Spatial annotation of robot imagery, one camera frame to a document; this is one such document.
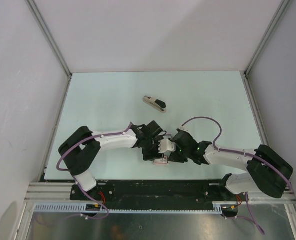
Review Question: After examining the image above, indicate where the staple box with staples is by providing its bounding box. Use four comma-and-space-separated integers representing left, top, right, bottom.
153, 156, 170, 165

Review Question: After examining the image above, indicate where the white slotted cable duct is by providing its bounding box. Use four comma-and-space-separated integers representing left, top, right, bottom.
34, 201, 238, 215

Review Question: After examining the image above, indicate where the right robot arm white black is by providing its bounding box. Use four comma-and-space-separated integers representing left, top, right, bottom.
159, 130, 293, 201

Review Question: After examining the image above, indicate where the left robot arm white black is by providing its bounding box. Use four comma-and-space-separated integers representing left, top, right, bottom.
57, 121, 175, 200

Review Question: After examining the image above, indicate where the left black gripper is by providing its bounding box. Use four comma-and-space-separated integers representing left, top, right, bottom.
142, 137, 164, 162

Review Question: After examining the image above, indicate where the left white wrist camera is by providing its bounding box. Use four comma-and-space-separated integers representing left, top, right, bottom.
158, 139, 176, 154

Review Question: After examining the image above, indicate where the beige black stapler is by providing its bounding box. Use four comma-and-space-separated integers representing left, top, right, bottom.
143, 95, 166, 113

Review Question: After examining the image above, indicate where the aluminium frame rail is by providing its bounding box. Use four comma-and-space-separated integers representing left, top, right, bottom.
25, 182, 75, 202

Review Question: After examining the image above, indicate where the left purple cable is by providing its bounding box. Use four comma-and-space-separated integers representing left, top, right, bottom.
56, 121, 168, 221

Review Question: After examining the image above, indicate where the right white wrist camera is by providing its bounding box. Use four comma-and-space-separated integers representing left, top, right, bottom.
177, 126, 189, 134

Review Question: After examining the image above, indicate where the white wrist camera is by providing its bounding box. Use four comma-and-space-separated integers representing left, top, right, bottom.
158, 139, 176, 154
177, 126, 189, 134

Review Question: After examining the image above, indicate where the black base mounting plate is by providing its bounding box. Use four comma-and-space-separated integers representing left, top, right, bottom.
70, 179, 242, 211

